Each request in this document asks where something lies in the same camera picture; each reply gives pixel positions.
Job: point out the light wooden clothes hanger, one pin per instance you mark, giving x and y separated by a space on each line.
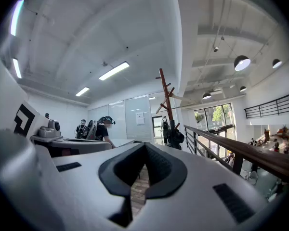
180 97

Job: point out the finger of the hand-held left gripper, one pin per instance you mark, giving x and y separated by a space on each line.
86 147

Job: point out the black dome pendant lamp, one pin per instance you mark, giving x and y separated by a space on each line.
242 62
206 95
277 63
243 88

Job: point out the brown wooden coat rack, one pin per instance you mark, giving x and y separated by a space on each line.
164 88

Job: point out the grey rectangular table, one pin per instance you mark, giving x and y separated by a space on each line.
122 142

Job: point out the white paper notice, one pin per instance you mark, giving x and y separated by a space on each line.
140 118

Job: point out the crowd of people downstairs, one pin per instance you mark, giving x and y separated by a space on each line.
279 138

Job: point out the dark wooden handrail railing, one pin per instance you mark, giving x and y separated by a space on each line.
255 153

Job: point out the large glass window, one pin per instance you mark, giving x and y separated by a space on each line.
216 115

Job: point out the ceiling spot light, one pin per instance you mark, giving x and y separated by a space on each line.
215 49

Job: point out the long fluorescent ceiling light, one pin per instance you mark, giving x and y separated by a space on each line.
16 18
17 68
82 91
114 70

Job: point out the black metal balcony railing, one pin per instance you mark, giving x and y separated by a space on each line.
272 107

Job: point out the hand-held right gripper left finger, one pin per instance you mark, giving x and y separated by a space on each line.
82 189

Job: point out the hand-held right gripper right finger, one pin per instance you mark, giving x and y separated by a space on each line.
197 201

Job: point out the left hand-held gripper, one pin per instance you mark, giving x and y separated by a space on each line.
7 105

